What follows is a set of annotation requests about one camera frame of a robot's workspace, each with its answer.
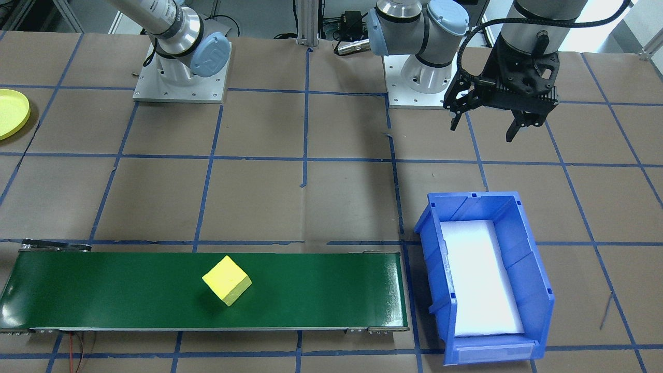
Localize yellow foam block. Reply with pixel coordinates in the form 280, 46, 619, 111
202, 255, 253, 307

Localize yellow plate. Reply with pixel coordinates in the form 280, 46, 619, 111
0, 89, 31, 141

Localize aluminium bar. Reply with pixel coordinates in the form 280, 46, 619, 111
639, 40, 663, 61

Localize blue plastic storage bin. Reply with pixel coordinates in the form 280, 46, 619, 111
413, 192, 556, 366

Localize small black power adapter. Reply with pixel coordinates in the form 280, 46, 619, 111
342, 10, 365, 33

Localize white foam pad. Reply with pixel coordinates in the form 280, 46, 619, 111
440, 220, 526, 338

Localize green conveyor belt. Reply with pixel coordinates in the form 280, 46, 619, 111
0, 239, 410, 335

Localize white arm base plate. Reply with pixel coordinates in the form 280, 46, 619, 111
133, 39, 232, 104
382, 52, 473, 110

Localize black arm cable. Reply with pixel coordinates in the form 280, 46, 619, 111
457, 0, 633, 83

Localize silver cable connector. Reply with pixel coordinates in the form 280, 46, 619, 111
333, 38, 372, 56

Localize red and black wires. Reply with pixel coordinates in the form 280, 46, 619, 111
65, 332, 90, 373

